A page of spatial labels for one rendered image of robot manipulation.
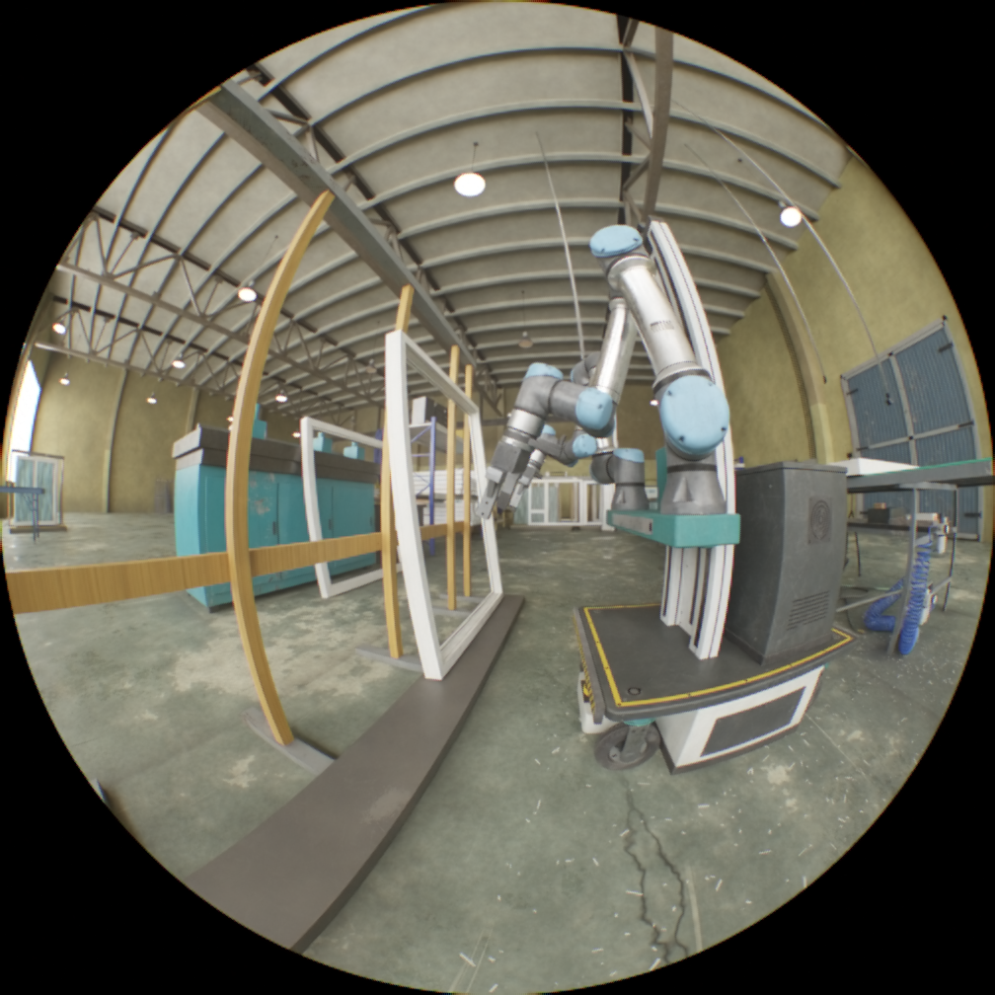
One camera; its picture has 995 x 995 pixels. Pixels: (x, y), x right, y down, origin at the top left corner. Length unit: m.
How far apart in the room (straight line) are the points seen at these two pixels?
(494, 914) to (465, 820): 0.27
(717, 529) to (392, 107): 8.16
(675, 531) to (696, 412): 0.22
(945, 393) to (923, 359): 0.85
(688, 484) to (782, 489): 0.32
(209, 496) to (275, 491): 0.59
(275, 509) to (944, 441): 10.13
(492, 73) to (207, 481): 7.73
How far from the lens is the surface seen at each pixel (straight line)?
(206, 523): 2.21
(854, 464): 1.77
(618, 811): 0.89
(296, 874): 0.79
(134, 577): 0.76
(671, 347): 0.56
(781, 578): 0.85
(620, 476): 1.10
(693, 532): 0.59
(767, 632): 0.90
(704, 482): 0.62
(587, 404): 0.55
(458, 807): 0.87
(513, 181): 8.63
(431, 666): 1.21
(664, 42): 5.94
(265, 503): 2.43
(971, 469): 1.52
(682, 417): 0.49
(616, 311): 0.79
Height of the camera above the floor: 0.74
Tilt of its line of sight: 1 degrees up
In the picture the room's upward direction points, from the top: straight up
